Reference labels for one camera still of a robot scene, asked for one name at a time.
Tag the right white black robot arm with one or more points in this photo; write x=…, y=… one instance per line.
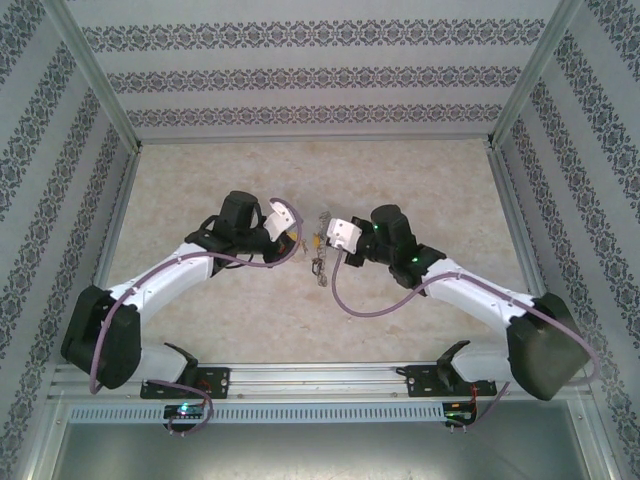
x=475, y=300

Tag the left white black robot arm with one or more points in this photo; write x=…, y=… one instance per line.
x=165, y=280

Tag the right controller board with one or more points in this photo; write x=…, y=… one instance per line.
x=457, y=414

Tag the controller board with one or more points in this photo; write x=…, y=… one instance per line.
x=457, y=414
x=185, y=411

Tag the left controller board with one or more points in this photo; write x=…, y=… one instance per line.
x=185, y=411

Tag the grey metal sheet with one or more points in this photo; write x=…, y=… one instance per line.
x=320, y=450

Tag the aluminium back rail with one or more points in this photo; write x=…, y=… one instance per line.
x=315, y=139

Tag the aluminium side rail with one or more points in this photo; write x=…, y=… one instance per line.
x=525, y=220
x=112, y=225

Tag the aluminium mounting rail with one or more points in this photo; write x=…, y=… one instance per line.
x=310, y=380

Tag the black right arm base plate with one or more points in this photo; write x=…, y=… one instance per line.
x=420, y=382

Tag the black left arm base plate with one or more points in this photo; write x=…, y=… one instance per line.
x=220, y=382

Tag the aluminium frame post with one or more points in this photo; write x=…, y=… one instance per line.
x=537, y=70
x=42, y=440
x=595, y=440
x=90, y=70

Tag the aluminium front frame post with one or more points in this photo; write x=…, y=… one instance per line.
x=595, y=440
x=42, y=440

